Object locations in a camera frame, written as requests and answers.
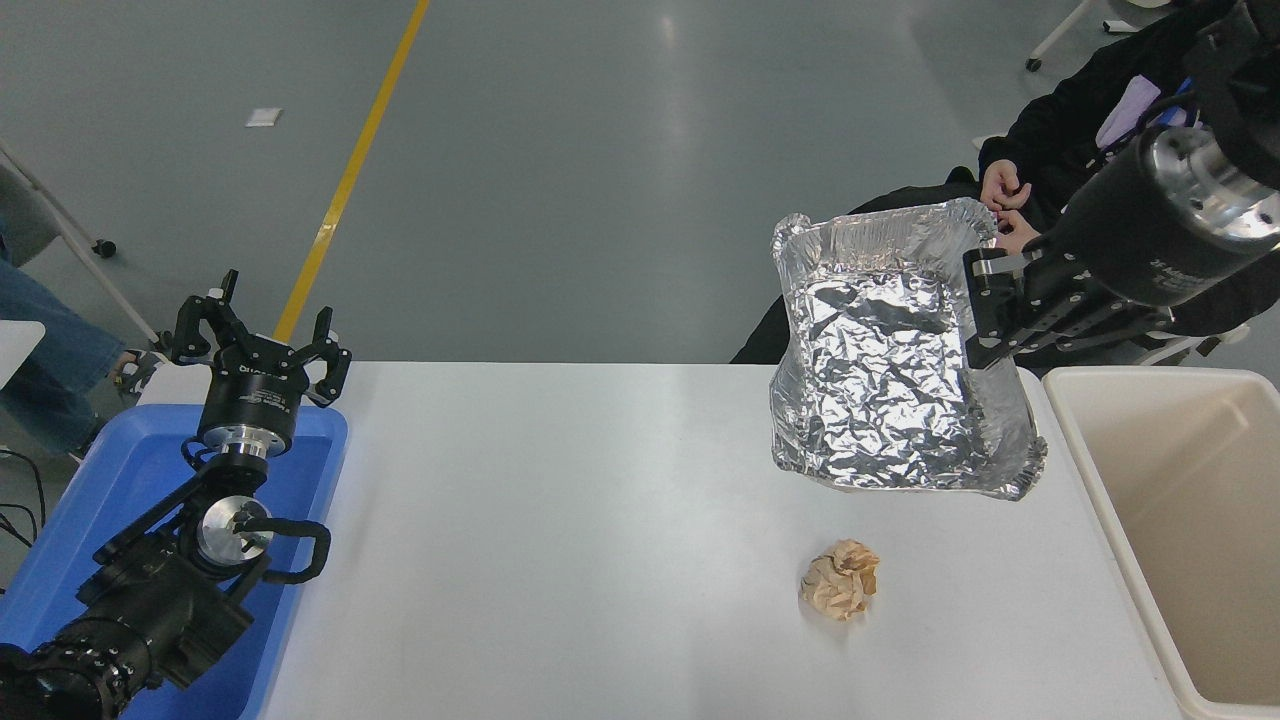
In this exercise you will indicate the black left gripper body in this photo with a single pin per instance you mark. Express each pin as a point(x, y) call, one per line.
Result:
point(250, 395)

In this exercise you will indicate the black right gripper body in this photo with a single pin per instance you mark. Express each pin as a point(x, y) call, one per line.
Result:
point(1130, 240)

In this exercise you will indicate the silver foil tray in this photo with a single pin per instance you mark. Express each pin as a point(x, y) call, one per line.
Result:
point(880, 400)

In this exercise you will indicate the seated person's left hand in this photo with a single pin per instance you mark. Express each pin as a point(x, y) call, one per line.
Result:
point(1020, 232)

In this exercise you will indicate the seated person's right hand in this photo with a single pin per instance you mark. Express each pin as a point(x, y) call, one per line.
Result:
point(1003, 185)

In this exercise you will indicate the blue plastic tray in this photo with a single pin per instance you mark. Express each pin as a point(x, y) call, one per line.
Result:
point(130, 470)

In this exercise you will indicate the seated person with badge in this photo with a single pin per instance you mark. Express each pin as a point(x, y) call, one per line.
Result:
point(1060, 110)

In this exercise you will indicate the person at table end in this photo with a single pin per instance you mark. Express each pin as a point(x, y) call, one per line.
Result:
point(50, 350)

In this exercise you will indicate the white side table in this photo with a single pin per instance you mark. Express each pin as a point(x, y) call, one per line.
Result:
point(15, 350)

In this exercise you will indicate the white paper scrap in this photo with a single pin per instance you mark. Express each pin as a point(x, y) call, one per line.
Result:
point(263, 117)

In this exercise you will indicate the white wheeled chair base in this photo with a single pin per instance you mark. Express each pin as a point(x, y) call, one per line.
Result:
point(1060, 35)

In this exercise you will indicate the large pale plastic bin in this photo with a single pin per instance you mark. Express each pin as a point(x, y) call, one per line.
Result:
point(1200, 520)

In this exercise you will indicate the crumpled tan paper ball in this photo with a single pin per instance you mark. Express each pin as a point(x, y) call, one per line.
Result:
point(840, 582)

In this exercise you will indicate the white chair frame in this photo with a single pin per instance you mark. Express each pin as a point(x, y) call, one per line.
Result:
point(1185, 348)

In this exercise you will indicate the white wheeled stand frame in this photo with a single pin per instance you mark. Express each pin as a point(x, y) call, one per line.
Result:
point(70, 235)

